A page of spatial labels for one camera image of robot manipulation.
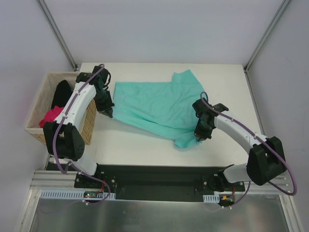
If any teal t shirt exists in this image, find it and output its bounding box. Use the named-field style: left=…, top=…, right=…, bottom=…
left=113, top=70, right=204, bottom=149

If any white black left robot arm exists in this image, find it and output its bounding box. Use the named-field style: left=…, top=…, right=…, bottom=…
left=43, top=64, right=114, bottom=188

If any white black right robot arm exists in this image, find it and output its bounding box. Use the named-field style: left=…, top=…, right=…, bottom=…
left=192, top=99, right=287, bottom=192

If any black t shirt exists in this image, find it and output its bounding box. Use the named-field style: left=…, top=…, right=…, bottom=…
left=51, top=80, right=72, bottom=109

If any pink t shirt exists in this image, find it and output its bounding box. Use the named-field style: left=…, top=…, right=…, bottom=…
left=39, top=106, right=64, bottom=128

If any wicker laundry basket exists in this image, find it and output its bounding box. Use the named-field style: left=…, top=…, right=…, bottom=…
left=25, top=72, right=97, bottom=145

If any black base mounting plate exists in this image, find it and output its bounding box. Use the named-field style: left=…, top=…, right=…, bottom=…
left=74, top=165, right=245, bottom=202

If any right white cable duct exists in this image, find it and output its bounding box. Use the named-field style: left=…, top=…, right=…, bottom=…
left=202, top=193, right=235, bottom=203

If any white cable duct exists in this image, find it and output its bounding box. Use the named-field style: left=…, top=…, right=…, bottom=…
left=202, top=193, right=235, bottom=203
left=41, top=190, right=116, bottom=201

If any left rear aluminium post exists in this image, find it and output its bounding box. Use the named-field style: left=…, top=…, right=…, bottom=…
left=36, top=0, right=78, bottom=71

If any aluminium post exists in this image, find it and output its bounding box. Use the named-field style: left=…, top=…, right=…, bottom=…
left=243, top=0, right=293, bottom=73
left=36, top=0, right=78, bottom=71

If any aluminium front frame rail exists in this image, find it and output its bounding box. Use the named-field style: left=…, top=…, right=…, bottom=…
left=30, top=145, right=290, bottom=194

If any left white cable duct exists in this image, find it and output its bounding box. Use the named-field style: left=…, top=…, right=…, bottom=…
left=41, top=190, right=116, bottom=201

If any right rear aluminium post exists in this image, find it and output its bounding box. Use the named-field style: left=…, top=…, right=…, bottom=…
left=243, top=0, right=293, bottom=73

